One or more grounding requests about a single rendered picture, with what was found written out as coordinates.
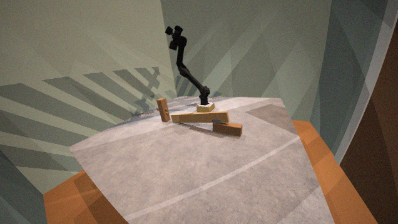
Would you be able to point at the long wooden rail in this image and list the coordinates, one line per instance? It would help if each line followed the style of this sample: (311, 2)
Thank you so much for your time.
(201, 117)

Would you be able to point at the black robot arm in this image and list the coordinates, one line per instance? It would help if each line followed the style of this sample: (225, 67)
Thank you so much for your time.
(180, 42)

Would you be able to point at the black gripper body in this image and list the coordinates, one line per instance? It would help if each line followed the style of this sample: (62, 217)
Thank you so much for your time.
(168, 31)

